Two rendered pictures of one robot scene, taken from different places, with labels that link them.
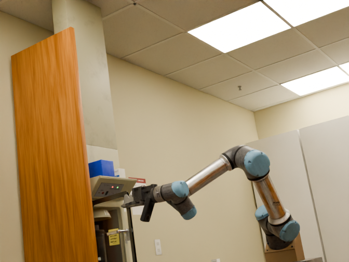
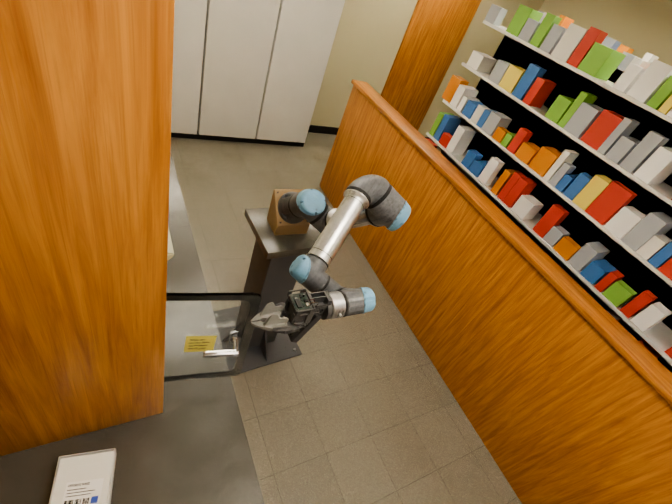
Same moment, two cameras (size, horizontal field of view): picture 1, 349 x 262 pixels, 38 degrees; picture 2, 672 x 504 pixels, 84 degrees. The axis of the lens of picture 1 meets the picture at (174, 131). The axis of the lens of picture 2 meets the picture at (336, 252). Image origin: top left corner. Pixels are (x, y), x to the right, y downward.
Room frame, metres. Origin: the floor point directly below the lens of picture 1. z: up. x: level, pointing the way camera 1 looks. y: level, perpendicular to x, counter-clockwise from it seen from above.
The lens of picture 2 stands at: (2.16, 0.80, 2.11)
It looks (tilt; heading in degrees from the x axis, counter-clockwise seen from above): 39 degrees down; 288
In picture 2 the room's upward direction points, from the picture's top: 24 degrees clockwise
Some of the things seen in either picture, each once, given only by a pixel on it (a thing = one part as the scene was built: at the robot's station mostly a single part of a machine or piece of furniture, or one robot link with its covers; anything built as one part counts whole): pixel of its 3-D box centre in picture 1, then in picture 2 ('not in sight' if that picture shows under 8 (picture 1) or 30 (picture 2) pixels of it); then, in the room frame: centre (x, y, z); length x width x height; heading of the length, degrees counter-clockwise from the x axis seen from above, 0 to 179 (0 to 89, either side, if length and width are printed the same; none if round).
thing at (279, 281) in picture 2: not in sight; (267, 290); (2.86, -0.48, 0.45); 0.48 x 0.48 x 0.90; 62
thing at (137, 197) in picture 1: (146, 195); (307, 308); (2.37, 0.17, 1.34); 0.12 x 0.08 x 0.09; 59
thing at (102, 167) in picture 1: (101, 170); not in sight; (2.71, 0.42, 1.56); 0.10 x 0.10 x 0.09; 59
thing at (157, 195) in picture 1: (160, 193); (332, 306); (2.33, 0.11, 1.33); 0.08 x 0.05 x 0.08; 149
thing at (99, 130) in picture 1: (75, 76); not in sight; (2.87, 0.54, 2.18); 0.32 x 0.25 x 0.93; 149
